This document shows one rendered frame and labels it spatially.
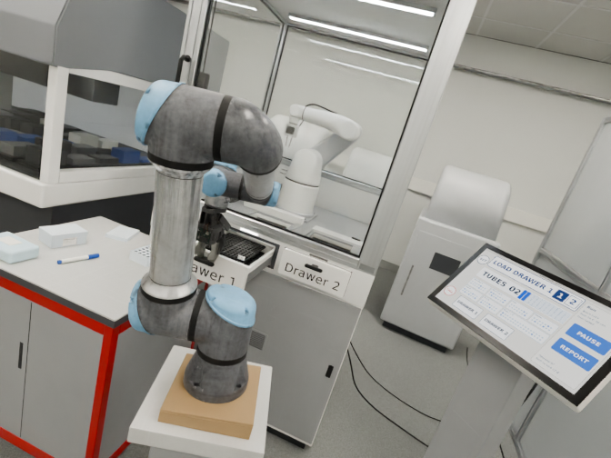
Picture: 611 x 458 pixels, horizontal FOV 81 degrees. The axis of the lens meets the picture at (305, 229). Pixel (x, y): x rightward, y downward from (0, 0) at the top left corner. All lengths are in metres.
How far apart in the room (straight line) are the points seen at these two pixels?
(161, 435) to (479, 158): 4.19
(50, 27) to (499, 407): 2.01
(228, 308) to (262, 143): 0.35
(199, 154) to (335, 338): 1.11
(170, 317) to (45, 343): 0.68
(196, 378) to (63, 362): 0.61
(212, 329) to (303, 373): 0.94
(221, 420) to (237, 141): 0.57
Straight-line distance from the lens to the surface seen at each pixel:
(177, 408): 0.89
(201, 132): 0.63
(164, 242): 0.74
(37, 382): 1.55
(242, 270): 1.23
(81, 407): 1.46
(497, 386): 1.42
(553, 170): 4.72
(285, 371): 1.73
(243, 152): 0.63
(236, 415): 0.89
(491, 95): 4.63
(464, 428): 1.53
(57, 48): 1.72
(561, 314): 1.32
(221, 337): 0.82
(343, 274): 1.45
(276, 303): 1.59
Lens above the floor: 1.42
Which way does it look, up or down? 16 degrees down
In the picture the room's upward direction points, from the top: 17 degrees clockwise
